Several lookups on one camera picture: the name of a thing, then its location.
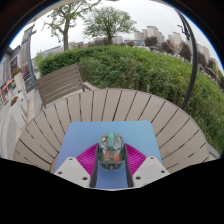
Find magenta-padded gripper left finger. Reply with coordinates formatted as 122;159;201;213
53;143;100;189

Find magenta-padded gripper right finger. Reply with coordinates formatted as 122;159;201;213
123;143;170;189

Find transparent green computer mouse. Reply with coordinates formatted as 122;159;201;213
97;132;126;172

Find blue mouse pad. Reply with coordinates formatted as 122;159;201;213
53;120;163;190

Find white planter with flowers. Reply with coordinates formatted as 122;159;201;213
9;94;29;129
11;68;26;94

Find slatted wooden chair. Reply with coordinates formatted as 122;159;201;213
35;63;99;108

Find green hedge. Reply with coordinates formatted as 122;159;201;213
37;44;224;154

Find dark curved parasol pole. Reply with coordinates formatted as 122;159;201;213
174;9;199;111

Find shopfront building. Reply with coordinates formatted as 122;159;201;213
0;46;23;104

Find tall grey sign pillar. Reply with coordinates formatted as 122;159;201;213
20;23;38;93

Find tall sparse tree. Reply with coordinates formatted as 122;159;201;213
43;0;101;52

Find distant apartment buildings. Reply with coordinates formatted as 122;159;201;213
133;25;214;68

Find round leafy tree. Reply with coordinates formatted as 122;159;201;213
82;5;138;45

